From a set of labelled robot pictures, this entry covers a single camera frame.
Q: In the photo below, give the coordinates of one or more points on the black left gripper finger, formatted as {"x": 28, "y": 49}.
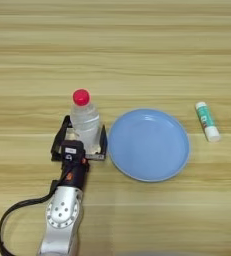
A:
{"x": 59, "y": 136}
{"x": 103, "y": 141}

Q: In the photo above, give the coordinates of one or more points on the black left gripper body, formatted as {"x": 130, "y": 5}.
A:
{"x": 74, "y": 176}

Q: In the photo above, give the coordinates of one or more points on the clear water bottle red cap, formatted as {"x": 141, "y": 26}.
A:
{"x": 85, "y": 123}

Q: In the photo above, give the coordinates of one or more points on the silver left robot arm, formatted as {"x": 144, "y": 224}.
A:
{"x": 63, "y": 216}

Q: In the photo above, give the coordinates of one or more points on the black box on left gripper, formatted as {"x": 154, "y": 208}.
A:
{"x": 72, "y": 151}

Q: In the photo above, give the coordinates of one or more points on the blue round plate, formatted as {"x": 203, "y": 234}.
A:
{"x": 148, "y": 146}

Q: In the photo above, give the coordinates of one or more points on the green and white glue stick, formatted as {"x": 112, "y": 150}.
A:
{"x": 207, "y": 121}

